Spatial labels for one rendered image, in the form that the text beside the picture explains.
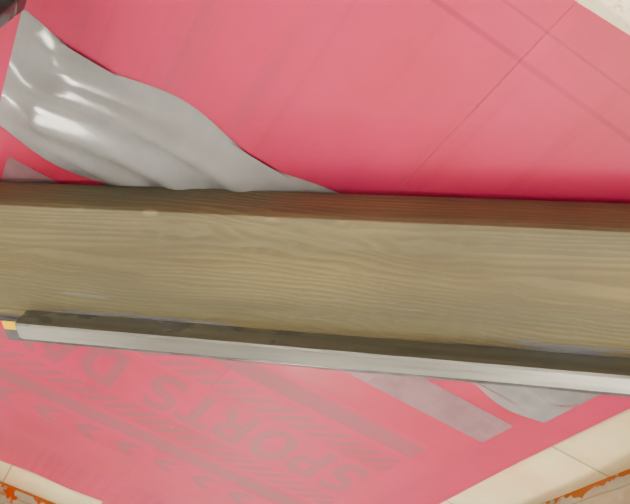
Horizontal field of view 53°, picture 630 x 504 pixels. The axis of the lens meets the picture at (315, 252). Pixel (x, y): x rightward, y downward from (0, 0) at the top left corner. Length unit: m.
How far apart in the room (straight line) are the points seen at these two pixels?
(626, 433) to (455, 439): 0.11
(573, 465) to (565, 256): 0.23
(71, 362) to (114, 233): 0.19
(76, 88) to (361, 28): 0.13
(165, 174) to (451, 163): 0.14
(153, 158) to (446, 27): 0.15
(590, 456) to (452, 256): 0.23
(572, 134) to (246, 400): 0.29
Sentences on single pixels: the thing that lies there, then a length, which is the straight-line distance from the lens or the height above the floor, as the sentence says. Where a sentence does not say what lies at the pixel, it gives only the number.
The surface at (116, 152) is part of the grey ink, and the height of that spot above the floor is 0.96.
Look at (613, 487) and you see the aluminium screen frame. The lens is 0.49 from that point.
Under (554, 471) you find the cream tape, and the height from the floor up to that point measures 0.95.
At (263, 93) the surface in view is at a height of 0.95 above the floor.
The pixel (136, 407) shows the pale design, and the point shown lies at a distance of 0.52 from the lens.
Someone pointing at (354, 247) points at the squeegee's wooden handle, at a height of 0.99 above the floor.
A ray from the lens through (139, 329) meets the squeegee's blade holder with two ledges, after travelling 0.34.
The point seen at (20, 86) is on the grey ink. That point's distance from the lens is 0.33.
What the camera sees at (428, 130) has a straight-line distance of 0.28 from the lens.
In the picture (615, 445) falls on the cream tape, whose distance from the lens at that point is 0.46.
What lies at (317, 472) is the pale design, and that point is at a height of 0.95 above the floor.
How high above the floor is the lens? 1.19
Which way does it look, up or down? 45 degrees down
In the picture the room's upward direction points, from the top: 165 degrees counter-clockwise
